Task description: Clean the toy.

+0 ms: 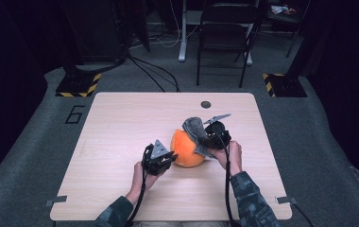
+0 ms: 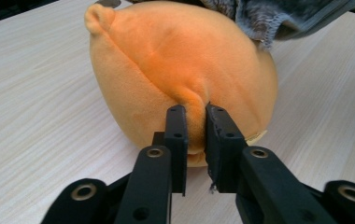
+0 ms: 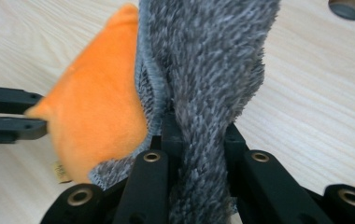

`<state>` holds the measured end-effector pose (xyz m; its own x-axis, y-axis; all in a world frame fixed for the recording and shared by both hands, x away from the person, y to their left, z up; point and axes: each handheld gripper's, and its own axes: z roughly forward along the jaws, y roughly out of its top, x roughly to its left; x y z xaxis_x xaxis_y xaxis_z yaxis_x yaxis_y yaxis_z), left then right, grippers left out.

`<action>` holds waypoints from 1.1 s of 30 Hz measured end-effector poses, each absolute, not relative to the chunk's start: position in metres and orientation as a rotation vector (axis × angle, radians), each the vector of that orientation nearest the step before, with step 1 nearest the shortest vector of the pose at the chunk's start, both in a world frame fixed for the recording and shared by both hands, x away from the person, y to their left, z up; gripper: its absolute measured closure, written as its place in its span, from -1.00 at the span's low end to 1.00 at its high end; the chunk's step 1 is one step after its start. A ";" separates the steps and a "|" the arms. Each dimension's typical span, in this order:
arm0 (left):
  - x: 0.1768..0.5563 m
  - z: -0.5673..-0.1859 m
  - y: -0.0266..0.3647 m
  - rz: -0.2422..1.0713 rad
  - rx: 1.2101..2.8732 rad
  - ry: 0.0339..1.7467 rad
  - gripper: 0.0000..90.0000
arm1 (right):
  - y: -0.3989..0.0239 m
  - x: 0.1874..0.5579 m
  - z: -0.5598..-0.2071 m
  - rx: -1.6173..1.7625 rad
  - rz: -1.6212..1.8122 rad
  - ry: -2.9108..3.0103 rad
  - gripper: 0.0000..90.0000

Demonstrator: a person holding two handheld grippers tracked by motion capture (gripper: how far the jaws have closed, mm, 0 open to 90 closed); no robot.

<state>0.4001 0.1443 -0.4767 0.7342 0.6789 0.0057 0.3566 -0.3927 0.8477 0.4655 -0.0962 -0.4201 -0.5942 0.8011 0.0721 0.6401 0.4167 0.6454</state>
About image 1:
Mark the black equipment cabinet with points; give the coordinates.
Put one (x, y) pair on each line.
(95, 31)

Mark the black striped stand base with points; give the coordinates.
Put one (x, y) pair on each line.
(286, 85)
(76, 85)

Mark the black folding chair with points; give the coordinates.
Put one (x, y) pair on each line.
(226, 34)

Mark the person's right hand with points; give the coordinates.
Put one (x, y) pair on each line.
(234, 159)

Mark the orange plush toy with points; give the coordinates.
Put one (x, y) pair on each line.
(185, 153)

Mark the white desk leg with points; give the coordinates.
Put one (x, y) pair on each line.
(183, 38)

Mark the colourful items on dark table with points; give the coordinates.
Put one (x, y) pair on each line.
(282, 10)

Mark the black tape floor marking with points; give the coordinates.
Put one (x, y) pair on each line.
(74, 114)

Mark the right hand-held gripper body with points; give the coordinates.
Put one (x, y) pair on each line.
(218, 135)

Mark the grey fluffy cloth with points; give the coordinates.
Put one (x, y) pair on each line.
(196, 129)

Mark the grey tape strip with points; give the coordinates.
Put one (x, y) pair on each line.
(286, 200)
(56, 200)

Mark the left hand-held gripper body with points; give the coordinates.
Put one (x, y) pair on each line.
(155, 160)

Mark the person's left hand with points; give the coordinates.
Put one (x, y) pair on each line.
(141, 181)

